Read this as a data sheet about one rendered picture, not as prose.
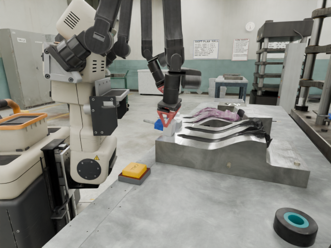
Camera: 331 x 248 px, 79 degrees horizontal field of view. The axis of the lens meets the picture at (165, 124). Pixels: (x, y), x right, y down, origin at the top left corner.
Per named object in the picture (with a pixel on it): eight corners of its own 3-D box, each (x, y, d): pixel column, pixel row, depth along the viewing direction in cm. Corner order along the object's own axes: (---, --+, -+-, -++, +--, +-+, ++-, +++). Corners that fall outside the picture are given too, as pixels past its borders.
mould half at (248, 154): (155, 161, 78) (154, 128, 74) (175, 139, 102) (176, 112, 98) (306, 188, 62) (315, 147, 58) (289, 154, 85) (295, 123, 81)
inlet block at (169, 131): (141, 128, 83) (141, 116, 80) (146, 123, 87) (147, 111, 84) (171, 137, 79) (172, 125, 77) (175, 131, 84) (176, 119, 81)
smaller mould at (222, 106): (216, 114, 151) (217, 105, 149) (218, 110, 165) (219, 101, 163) (245, 116, 144) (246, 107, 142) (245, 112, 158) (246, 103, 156)
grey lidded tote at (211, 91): (207, 97, 720) (208, 88, 710) (209, 95, 758) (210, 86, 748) (224, 98, 700) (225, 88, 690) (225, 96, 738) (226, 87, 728)
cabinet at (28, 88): (13, 108, 538) (-5, 29, 482) (45, 102, 630) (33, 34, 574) (27, 110, 525) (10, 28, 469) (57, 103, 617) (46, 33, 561)
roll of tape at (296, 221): (266, 220, 49) (268, 208, 48) (296, 217, 50) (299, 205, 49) (288, 249, 41) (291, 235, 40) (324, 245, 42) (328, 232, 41)
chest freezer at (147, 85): (181, 94, 802) (182, 69, 775) (177, 97, 732) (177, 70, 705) (146, 92, 845) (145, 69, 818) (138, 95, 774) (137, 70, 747)
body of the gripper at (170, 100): (181, 103, 80) (183, 84, 76) (173, 112, 71) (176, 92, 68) (166, 99, 82) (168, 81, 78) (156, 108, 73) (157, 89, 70)
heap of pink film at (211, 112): (193, 124, 106) (194, 109, 104) (191, 115, 123) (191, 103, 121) (244, 125, 105) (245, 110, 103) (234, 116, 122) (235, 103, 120)
